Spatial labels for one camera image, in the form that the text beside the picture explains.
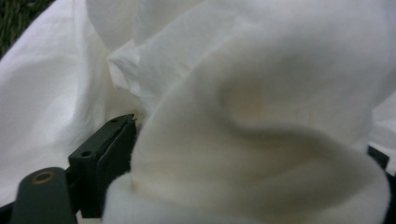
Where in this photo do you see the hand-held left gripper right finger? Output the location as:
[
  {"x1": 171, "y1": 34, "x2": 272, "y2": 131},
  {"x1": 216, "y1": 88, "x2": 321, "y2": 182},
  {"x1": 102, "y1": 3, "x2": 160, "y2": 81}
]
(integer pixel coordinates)
[{"x1": 366, "y1": 145, "x2": 390, "y2": 172}]

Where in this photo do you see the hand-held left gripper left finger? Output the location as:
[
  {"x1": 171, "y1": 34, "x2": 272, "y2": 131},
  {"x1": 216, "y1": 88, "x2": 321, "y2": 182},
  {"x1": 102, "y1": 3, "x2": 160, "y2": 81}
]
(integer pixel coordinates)
[{"x1": 64, "y1": 113, "x2": 138, "y2": 219}]

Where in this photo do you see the white cloth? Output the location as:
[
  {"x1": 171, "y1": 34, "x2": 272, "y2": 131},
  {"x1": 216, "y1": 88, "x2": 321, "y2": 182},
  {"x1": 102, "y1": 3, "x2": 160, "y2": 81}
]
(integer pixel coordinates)
[{"x1": 0, "y1": 0, "x2": 396, "y2": 224}]

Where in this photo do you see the green woven basket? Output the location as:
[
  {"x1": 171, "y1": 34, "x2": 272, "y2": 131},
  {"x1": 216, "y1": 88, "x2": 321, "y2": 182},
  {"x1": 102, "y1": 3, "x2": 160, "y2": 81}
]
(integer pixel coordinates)
[{"x1": 0, "y1": 0, "x2": 54, "y2": 60}]

